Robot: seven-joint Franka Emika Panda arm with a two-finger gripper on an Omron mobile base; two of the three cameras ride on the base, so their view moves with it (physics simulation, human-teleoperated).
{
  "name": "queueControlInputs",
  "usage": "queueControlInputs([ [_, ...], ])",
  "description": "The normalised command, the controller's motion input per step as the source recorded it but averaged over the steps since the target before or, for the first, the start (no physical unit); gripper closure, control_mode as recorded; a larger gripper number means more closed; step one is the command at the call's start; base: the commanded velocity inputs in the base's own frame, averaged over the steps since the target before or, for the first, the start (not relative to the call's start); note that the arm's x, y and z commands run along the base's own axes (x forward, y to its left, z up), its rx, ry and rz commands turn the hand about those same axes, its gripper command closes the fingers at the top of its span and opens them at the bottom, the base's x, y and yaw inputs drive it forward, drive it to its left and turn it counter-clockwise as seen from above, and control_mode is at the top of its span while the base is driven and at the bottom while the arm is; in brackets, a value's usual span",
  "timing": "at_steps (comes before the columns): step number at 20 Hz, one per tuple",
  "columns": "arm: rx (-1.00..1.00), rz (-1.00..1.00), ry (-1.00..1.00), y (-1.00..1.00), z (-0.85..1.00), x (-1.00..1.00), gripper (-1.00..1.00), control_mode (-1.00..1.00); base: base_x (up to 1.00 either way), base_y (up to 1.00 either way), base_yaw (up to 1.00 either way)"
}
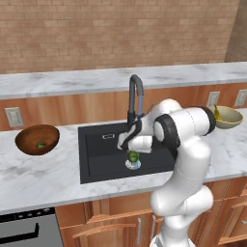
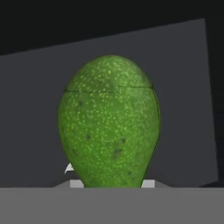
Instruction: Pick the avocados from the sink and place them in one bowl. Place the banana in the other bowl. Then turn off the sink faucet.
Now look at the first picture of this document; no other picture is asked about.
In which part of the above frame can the dark grey sink faucet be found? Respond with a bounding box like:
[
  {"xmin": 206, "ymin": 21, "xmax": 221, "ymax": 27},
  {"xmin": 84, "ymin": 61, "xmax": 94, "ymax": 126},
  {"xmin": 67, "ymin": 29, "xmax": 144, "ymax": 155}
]
[{"xmin": 126, "ymin": 73, "xmax": 145, "ymax": 128}]

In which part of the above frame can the grey wall outlet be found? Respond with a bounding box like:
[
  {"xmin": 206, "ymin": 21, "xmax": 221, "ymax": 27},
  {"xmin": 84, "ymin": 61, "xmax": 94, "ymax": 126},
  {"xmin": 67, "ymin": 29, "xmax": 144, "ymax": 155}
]
[
  {"xmin": 4, "ymin": 106, "xmax": 24, "ymax": 128},
  {"xmin": 206, "ymin": 91, "xmax": 221, "ymax": 108},
  {"xmin": 233, "ymin": 89, "xmax": 247, "ymax": 108}
]

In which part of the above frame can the grey dishwasher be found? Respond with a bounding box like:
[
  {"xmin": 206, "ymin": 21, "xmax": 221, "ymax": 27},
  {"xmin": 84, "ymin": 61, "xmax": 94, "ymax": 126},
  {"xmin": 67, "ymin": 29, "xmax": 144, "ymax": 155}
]
[{"xmin": 0, "ymin": 206, "xmax": 66, "ymax": 247}]

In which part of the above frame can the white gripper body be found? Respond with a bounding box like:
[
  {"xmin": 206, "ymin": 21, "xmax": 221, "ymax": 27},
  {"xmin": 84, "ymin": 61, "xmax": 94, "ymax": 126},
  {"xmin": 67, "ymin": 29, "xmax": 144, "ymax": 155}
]
[{"xmin": 127, "ymin": 134, "xmax": 154, "ymax": 154}]

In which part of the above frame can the yellow banana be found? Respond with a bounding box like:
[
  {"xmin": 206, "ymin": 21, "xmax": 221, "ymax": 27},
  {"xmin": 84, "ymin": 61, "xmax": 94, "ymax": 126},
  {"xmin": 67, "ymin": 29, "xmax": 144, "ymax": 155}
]
[{"xmin": 213, "ymin": 104, "xmax": 227, "ymax": 123}]

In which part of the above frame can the brown wooden bowl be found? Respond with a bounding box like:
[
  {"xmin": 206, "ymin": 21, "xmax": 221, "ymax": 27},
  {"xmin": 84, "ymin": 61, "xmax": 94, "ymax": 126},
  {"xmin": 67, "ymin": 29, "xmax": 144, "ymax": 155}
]
[{"xmin": 14, "ymin": 123, "xmax": 61, "ymax": 156}]

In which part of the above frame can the black sink basin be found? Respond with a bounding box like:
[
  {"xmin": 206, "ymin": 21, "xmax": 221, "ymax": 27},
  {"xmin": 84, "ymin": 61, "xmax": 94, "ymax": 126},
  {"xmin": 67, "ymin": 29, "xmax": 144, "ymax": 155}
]
[{"xmin": 77, "ymin": 121, "xmax": 181, "ymax": 185}]

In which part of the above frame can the blue water stream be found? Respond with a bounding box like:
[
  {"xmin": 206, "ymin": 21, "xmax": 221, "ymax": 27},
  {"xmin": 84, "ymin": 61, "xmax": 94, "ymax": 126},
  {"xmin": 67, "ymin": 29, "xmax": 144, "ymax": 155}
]
[{"xmin": 138, "ymin": 84, "xmax": 144, "ymax": 121}]

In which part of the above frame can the silver sink drain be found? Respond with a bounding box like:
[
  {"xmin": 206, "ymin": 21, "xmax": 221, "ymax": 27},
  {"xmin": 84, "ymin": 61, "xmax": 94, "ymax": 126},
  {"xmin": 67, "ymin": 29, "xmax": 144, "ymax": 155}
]
[{"xmin": 124, "ymin": 158, "xmax": 142, "ymax": 171}]

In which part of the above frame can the wooden cupboard door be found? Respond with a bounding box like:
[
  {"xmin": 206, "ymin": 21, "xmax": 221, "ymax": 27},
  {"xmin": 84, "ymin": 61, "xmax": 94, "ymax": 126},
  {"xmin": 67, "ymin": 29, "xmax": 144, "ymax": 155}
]
[
  {"xmin": 59, "ymin": 208, "xmax": 146, "ymax": 247},
  {"xmin": 144, "ymin": 211, "xmax": 166, "ymax": 247}
]

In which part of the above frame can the wooden drawer cabinet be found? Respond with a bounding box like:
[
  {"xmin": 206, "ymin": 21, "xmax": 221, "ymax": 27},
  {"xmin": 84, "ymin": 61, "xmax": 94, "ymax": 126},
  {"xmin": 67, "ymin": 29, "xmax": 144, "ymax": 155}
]
[{"xmin": 189, "ymin": 177, "xmax": 247, "ymax": 247}]

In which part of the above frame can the beige bowl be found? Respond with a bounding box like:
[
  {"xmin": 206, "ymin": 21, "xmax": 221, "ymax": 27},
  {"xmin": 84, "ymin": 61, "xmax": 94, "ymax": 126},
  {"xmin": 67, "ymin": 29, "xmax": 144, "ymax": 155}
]
[{"xmin": 207, "ymin": 105, "xmax": 244, "ymax": 130}]

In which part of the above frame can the silver cupboard handle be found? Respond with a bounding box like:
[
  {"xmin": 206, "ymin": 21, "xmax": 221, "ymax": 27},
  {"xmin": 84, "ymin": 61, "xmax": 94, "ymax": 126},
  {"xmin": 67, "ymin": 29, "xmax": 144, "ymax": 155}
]
[
  {"xmin": 150, "ymin": 214, "xmax": 157, "ymax": 242},
  {"xmin": 137, "ymin": 217, "xmax": 143, "ymax": 246}
]

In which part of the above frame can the black dishwasher handle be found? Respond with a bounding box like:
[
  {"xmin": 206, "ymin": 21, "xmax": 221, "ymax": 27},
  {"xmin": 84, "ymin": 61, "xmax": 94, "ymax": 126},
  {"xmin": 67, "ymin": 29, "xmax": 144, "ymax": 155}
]
[{"xmin": 0, "ymin": 222, "xmax": 41, "ymax": 244}]

